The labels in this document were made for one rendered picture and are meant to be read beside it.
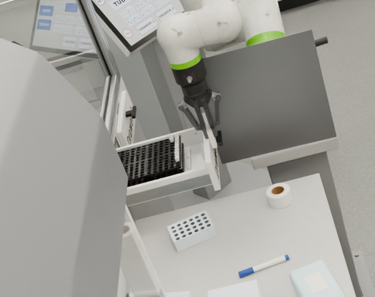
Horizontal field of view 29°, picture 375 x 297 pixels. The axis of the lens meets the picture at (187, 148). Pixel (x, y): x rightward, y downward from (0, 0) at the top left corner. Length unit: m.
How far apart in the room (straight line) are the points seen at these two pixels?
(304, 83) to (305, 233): 0.48
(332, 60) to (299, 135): 2.11
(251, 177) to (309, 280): 1.76
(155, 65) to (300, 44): 1.08
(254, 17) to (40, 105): 1.33
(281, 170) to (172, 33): 0.69
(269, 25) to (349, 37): 2.33
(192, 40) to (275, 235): 0.58
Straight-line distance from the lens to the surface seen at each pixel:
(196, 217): 2.13
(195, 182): 2.14
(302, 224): 2.03
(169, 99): 3.18
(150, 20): 2.94
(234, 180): 3.53
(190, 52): 2.00
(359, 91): 4.03
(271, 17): 2.33
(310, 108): 2.27
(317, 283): 1.79
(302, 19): 5.01
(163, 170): 2.17
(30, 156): 0.99
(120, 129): 2.41
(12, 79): 1.11
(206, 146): 2.15
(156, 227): 2.20
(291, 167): 2.41
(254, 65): 2.18
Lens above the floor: 2.05
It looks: 31 degrees down
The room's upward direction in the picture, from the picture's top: 20 degrees counter-clockwise
